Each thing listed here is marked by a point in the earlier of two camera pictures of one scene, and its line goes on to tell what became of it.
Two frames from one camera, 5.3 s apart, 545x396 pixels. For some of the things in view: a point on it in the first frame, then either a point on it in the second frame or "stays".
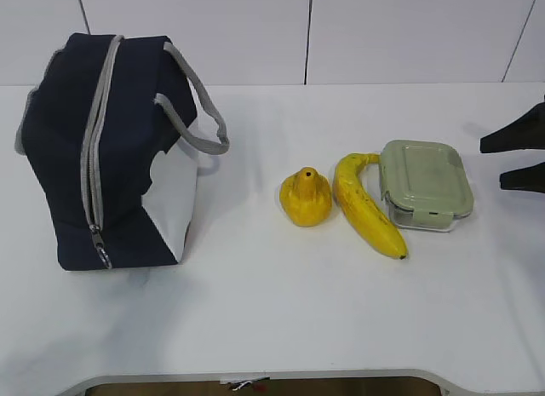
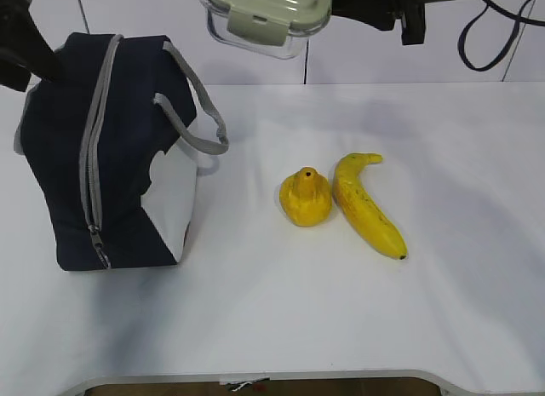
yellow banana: [372, 223] stays
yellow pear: [306, 197] stays
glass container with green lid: [426, 185] to [277, 21]
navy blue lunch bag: [110, 118] stays
